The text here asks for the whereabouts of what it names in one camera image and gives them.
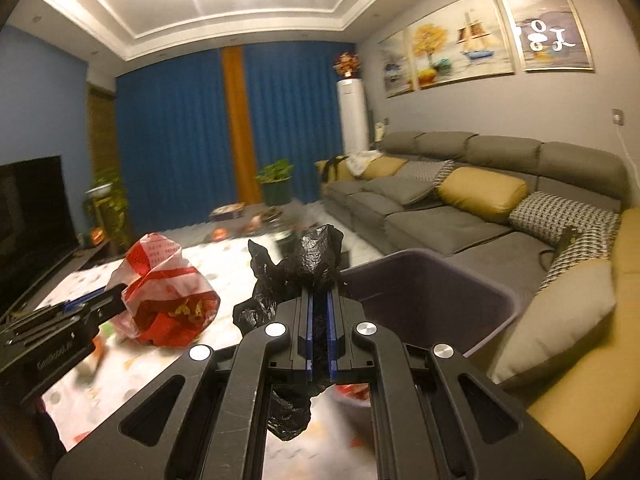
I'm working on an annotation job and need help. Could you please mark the large mustard cushion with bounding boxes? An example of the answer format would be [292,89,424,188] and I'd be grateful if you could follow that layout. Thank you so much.
[525,209,640,480]

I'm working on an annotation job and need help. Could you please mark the blue curtain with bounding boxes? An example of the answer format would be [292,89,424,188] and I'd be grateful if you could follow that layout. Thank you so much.
[115,50,238,226]
[242,40,346,206]

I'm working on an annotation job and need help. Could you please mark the brown wooden panel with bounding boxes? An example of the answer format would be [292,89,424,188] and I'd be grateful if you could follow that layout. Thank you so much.
[86,82,121,181]

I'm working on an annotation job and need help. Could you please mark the grey cushion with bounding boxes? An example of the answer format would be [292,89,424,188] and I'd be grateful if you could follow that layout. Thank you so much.
[487,272,616,391]
[362,177,441,206]

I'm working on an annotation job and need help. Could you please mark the trailing plant in white bowl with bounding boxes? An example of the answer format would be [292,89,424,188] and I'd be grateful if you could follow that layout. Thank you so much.
[85,167,131,251]

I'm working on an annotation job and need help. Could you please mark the orange curtain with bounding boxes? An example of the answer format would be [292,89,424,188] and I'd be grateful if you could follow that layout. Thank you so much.
[221,46,262,206]

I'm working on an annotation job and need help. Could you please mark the black white patterned cushion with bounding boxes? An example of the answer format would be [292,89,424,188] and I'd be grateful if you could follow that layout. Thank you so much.
[509,191,621,246]
[537,225,621,291]
[400,159,458,186]

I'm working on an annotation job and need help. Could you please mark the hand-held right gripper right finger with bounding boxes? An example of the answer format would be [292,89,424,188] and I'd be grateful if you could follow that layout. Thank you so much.
[326,290,586,480]

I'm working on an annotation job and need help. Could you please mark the black plastic bag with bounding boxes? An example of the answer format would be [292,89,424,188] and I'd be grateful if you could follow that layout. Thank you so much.
[232,224,351,442]

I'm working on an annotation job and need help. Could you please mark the small grey painting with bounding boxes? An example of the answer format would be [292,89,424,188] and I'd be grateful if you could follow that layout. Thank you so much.
[378,30,416,98]

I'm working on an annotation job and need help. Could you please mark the tree and ship painting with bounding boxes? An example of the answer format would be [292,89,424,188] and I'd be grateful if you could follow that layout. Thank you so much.
[409,0,516,91]

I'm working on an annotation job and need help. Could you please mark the grey television cabinet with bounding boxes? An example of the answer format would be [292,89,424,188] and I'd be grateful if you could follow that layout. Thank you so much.
[0,237,118,321]

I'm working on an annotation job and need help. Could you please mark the dark coffee table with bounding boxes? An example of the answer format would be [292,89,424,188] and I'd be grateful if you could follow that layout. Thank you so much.
[207,202,311,241]

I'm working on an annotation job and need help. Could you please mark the grey sofa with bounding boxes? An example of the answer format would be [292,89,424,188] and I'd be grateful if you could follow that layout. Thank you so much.
[315,130,631,286]

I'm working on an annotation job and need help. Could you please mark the grey blue painting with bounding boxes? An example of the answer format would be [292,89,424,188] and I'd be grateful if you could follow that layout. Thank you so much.
[496,0,595,72]

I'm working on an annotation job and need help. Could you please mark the grey plastic bin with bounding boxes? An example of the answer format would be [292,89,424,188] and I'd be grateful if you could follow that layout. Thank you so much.
[340,247,521,361]

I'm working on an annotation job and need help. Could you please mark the black television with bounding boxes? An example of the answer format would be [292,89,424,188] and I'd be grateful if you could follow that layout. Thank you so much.
[0,155,81,311]

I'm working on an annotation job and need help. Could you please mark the white standing air conditioner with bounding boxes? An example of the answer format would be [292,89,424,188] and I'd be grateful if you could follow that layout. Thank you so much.
[336,78,372,156]

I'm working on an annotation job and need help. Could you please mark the green potted plant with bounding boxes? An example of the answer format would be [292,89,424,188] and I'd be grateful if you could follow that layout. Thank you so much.
[255,158,296,207]

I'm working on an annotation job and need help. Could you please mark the red flower decoration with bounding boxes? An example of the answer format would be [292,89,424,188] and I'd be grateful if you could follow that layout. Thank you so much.
[334,51,362,81]

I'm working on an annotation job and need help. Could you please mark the white cloth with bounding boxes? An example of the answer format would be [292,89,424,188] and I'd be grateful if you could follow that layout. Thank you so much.
[346,150,383,176]

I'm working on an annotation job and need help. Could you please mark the red white plastic bag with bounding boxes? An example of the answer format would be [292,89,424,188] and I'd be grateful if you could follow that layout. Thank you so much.
[109,232,222,347]

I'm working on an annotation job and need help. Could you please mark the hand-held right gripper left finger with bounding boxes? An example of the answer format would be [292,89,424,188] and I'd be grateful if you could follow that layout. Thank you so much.
[52,290,316,480]

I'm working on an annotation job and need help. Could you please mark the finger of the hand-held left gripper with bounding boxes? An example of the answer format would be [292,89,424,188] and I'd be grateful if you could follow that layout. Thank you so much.
[81,284,130,329]
[47,298,93,315]

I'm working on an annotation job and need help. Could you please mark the flat printed box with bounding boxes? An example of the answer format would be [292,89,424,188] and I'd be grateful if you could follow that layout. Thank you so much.
[209,203,247,220]

